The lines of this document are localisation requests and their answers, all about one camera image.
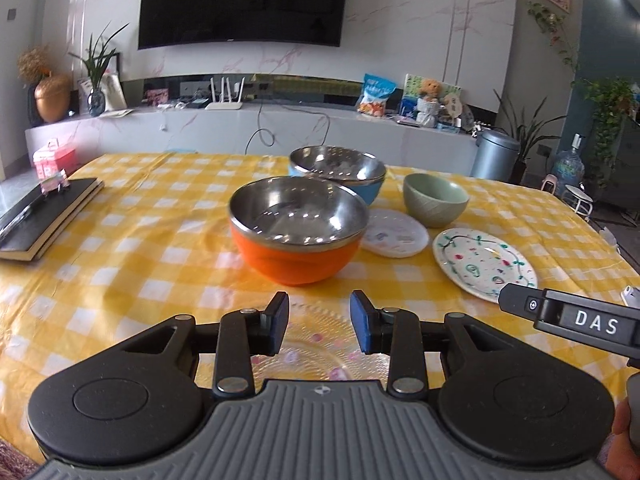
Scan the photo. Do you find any colourful picture board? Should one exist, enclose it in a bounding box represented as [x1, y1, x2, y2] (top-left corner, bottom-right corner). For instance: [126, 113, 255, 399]
[402, 74, 462, 121]

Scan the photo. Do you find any black cable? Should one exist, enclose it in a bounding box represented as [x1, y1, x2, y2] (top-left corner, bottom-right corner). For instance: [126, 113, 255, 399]
[245, 102, 331, 156]

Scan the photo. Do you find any small pink toy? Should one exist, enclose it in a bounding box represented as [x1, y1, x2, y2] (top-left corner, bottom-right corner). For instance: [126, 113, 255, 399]
[40, 172, 71, 195]

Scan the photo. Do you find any blue water jug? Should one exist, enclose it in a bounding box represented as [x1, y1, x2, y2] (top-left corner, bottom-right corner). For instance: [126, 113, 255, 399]
[550, 133, 586, 192]

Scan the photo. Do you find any orange steel bowl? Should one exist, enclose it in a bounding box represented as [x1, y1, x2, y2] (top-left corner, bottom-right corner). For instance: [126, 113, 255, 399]
[228, 176, 370, 287]

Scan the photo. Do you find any green leafy plant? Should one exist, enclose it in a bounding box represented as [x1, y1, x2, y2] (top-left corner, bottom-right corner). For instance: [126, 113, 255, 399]
[70, 22, 130, 96]

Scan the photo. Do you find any white marble tv cabinet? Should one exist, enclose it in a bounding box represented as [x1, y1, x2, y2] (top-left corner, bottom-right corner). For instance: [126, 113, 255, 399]
[25, 107, 478, 176]

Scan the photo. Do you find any thin black book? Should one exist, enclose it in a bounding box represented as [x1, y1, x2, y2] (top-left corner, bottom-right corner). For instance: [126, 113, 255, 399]
[0, 182, 71, 240]

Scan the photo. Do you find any black notebook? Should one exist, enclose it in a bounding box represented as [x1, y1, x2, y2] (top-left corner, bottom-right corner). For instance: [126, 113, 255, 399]
[0, 177, 106, 262]

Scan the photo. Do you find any pink house-shaped box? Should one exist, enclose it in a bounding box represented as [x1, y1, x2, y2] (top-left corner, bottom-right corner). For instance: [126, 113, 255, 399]
[32, 138, 78, 181]

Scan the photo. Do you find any white router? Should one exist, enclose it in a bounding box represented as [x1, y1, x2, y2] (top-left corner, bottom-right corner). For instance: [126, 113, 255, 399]
[205, 76, 247, 111]

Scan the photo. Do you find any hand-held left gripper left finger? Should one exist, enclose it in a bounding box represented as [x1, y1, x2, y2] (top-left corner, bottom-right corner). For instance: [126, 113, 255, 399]
[117, 291, 291, 397]

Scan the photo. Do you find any small white sticker plate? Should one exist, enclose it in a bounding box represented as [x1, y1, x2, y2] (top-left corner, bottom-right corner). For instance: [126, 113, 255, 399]
[361, 208, 430, 259]

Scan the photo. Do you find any person's right hand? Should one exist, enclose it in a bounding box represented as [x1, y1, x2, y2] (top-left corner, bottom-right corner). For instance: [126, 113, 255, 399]
[612, 401, 634, 461]

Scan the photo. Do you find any bushy green plant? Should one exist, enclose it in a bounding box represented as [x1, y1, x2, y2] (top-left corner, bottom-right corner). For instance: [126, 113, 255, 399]
[575, 77, 638, 191]

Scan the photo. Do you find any blue steel bowl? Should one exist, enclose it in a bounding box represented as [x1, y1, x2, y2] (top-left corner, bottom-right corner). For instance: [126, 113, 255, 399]
[288, 145, 387, 207]

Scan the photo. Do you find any potted long-leaf plant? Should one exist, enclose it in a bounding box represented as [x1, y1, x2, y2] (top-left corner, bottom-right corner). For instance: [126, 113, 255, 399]
[492, 87, 566, 183]

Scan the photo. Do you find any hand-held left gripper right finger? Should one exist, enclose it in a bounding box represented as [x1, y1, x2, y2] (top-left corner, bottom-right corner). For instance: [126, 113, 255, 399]
[350, 290, 521, 396]

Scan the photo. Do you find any large white vine-painted plate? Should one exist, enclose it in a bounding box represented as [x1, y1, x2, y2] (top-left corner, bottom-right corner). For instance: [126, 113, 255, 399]
[432, 228, 539, 304]

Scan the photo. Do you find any hanging vine plant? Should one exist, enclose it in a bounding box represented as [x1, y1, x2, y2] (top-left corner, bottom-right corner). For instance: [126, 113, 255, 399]
[525, 0, 581, 73]

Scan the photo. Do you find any black television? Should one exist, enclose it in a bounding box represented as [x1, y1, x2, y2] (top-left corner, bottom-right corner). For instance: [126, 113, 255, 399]
[137, 0, 351, 51]

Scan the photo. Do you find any yellow checkered tablecloth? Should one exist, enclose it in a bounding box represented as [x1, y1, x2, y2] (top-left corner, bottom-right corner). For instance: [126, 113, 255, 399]
[0, 151, 640, 466]

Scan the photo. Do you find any green ceramic bowl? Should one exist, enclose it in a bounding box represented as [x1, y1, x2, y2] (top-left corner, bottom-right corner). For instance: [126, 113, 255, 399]
[403, 173, 471, 229]

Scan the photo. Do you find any clear glass plate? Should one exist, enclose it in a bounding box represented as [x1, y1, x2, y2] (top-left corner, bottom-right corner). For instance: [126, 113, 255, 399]
[240, 302, 401, 386]

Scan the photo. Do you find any white round stool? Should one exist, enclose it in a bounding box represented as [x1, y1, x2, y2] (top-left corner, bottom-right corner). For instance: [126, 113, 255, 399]
[562, 184, 596, 218]

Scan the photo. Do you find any golden acorn vase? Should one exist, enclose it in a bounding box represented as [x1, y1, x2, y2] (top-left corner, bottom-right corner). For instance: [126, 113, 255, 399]
[34, 74, 72, 124]

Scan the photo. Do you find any grey trash can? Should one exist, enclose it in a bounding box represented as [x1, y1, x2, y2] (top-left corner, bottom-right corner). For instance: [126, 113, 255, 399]
[470, 128, 522, 179]

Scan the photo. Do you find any blue snack bag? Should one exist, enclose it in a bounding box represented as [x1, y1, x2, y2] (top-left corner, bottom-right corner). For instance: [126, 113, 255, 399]
[357, 73, 398, 117]

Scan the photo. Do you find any dried flower bunch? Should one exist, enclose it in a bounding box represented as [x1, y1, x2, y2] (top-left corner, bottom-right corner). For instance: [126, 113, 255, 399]
[16, 46, 53, 83]

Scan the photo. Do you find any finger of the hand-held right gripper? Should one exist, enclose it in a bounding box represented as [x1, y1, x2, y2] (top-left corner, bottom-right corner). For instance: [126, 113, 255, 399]
[498, 282, 548, 322]

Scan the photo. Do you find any teddy bear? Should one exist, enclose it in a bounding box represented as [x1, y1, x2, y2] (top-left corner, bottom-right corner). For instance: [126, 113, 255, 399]
[417, 78, 446, 126]

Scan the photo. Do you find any mauve patterned cloth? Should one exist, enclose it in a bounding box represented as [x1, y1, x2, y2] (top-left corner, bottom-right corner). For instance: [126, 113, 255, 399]
[0, 437, 37, 480]

